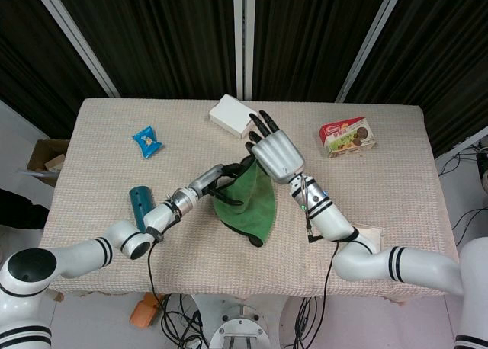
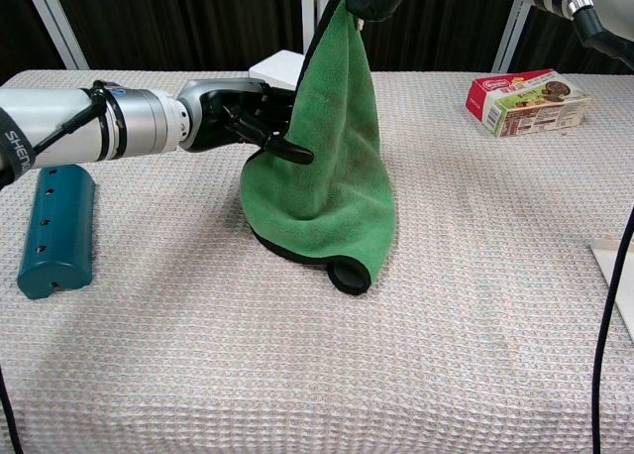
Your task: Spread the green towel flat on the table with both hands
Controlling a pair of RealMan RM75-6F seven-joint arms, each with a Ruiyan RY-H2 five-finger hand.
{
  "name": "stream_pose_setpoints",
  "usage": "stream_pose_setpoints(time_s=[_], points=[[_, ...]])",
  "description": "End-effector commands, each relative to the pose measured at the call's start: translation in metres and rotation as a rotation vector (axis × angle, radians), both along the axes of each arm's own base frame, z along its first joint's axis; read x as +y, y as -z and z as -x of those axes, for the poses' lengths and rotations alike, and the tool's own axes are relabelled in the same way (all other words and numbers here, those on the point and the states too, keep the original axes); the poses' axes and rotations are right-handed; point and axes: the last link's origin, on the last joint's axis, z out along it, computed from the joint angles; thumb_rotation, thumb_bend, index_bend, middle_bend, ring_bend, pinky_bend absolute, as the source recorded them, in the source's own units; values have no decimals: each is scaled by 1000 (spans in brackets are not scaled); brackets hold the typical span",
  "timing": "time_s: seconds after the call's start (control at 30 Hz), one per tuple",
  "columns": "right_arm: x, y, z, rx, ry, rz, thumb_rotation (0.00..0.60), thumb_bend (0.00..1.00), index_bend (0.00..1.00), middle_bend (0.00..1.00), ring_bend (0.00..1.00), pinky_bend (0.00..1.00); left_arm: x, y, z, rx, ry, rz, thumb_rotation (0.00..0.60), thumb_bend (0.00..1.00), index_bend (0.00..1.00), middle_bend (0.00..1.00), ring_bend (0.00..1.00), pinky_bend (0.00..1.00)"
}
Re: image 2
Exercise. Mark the black curtain backdrop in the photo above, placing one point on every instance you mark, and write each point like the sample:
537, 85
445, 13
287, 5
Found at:
188, 23

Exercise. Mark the white metal frame pole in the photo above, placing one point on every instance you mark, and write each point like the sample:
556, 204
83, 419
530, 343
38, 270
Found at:
510, 37
57, 25
313, 8

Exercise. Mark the green and grey cloth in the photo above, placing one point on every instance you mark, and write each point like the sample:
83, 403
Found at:
342, 127

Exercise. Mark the teal half-round holder with holes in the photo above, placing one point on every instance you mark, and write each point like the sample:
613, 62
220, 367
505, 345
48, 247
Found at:
57, 226

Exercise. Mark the small white cardboard box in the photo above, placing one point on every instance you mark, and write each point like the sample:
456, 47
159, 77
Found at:
277, 70

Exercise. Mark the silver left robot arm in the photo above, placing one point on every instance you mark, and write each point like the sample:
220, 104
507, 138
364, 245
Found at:
129, 122

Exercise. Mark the beige waffle-weave tablecloth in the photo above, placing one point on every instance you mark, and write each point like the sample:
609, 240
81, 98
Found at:
317, 365

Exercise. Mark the black grey left robot hand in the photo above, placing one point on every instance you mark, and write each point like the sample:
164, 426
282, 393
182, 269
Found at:
213, 97

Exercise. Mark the white flat board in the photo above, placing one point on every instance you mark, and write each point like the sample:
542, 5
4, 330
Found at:
619, 270

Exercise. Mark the red green cookie box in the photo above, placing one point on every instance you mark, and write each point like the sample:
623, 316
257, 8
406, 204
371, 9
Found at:
525, 107

